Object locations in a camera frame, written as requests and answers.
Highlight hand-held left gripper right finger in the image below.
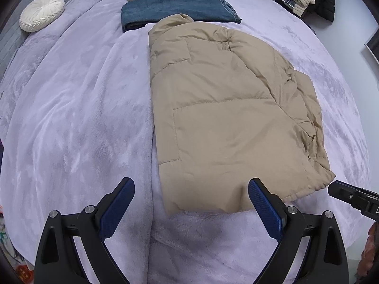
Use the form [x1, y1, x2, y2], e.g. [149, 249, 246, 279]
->
[248, 177, 349, 284]

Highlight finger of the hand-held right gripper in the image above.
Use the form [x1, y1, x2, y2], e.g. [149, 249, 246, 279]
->
[328, 180, 369, 211]

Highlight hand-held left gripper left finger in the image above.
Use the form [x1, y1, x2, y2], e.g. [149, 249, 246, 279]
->
[35, 177, 135, 284]

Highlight beige puffer jacket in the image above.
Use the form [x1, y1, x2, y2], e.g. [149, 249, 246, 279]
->
[148, 14, 336, 216]

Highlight person's brown patterned clothing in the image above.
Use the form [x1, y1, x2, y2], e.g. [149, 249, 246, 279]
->
[357, 222, 379, 284]

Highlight purple plush bed blanket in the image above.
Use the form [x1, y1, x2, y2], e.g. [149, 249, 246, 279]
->
[0, 0, 370, 284]

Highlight red box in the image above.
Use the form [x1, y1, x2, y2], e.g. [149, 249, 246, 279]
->
[16, 265, 36, 283]

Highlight grey quilted headboard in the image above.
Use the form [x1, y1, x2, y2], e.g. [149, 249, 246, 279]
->
[0, 0, 76, 74]

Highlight folded blue jeans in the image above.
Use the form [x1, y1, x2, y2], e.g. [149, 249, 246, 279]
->
[121, 0, 243, 33]

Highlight round cream cushion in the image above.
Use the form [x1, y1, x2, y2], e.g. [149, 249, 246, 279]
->
[19, 0, 65, 32]

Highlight wall television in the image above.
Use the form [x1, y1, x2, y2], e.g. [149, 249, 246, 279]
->
[364, 32, 379, 57]

